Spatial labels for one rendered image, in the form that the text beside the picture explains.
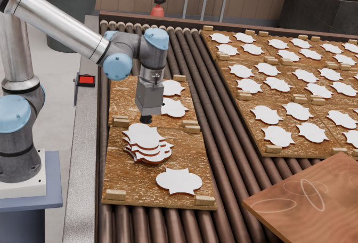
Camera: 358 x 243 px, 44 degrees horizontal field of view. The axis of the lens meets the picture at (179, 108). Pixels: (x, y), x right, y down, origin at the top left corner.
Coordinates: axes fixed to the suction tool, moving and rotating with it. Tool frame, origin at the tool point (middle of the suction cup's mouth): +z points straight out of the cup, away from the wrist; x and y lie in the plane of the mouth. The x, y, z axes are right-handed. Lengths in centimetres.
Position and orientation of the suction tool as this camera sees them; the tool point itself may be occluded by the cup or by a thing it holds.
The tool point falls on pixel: (145, 120)
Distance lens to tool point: 148.1
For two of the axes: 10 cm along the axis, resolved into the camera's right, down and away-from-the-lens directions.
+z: -1.5, 8.5, 5.0
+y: -3.6, -5.2, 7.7
